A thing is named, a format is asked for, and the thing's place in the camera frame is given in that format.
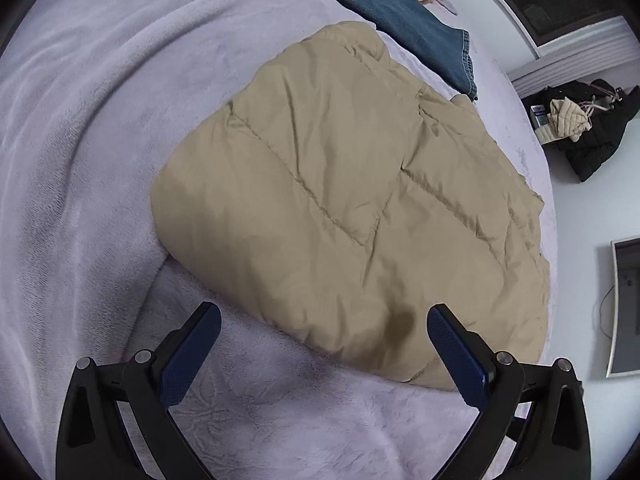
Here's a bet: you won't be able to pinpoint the beige puffer jacket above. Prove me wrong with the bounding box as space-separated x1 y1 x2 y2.
151 22 550 389

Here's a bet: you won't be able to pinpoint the beige garment on hanger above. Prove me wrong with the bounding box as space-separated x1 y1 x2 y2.
535 98 591 145

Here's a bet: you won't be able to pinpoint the grey curtain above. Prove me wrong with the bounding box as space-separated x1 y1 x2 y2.
508 16 639 98

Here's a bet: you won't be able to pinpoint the lavender fleece bed blanket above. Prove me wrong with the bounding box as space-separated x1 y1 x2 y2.
0 0 559 480

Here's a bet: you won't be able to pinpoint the folded blue denim jeans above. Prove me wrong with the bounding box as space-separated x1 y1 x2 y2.
336 0 477 101

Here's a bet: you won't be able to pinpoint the wall monitor screen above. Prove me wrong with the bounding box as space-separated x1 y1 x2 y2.
606 237 640 377

